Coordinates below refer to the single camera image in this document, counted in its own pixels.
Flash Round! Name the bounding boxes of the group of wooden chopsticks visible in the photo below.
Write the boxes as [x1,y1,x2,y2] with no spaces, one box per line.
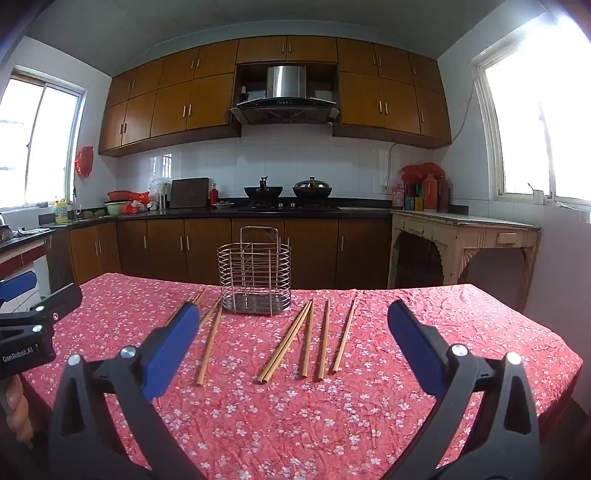
[257,301,311,383]

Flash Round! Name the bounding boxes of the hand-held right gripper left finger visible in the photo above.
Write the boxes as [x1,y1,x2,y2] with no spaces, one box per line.
[46,301,208,480]

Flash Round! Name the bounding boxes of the dark brown bottle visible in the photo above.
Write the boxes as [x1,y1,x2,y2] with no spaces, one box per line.
[436,175,451,213]

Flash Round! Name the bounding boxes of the red bag hanging on wall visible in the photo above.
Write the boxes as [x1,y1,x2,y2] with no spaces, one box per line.
[75,146,94,178]

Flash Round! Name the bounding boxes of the black wok with handle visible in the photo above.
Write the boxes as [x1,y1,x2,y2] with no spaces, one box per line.
[244,176,283,198]

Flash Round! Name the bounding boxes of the colourful small boxes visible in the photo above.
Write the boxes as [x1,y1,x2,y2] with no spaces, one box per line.
[405,182,426,212]

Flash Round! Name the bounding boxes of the black kitchen countertop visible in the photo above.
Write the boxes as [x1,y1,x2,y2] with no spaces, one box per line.
[0,205,393,250]

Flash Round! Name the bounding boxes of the brown wall cabinets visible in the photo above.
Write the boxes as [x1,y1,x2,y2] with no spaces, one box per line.
[98,36,452,158]

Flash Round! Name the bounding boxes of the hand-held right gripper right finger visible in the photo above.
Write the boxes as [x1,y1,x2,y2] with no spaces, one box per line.
[387,300,543,480]

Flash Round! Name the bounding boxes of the steel wire utensil holder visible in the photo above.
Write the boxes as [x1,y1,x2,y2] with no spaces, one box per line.
[217,226,293,316]

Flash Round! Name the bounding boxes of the large red bottle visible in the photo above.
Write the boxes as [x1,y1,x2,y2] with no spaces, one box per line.
[422,174,439,212]

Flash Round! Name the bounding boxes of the beige wooden side table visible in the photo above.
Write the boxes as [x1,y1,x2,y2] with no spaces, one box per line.
[388,210,542,312]

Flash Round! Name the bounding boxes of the brown base cabinets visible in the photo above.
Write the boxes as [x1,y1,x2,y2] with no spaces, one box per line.
[46,217,393,291]

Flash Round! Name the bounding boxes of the sliding window with white frame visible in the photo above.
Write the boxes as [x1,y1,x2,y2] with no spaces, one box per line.
[471,9,591,208]

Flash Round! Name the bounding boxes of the white plastic bag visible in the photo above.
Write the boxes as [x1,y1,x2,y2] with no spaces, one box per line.
[148,178,171,204]

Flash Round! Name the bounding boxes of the dark cutting board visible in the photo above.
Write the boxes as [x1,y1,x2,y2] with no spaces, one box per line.
[170,178,210,209]

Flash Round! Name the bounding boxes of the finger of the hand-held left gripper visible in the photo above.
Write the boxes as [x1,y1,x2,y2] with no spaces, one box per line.
[0,282,84,329]
[0,271,38,305]

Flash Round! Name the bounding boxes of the steel range hood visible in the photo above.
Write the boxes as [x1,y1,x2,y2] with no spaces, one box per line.
[230,65,340,126]

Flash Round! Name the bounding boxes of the red floral tablecloth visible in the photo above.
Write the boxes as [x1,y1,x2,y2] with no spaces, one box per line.
[21,272,583,480]

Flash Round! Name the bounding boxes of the crumpled red plastic bag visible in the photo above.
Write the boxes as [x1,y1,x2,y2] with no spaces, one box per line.
[401,162,446,183]

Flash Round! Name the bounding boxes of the person's left hand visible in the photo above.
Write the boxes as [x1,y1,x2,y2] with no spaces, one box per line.
[4,373,35,447]

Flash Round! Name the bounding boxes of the sliding window with steel frame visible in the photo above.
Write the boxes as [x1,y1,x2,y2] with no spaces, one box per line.
[0,65,88,210]

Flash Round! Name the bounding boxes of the black gas stove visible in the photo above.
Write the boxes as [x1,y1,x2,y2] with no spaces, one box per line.
[238,202,340,213]

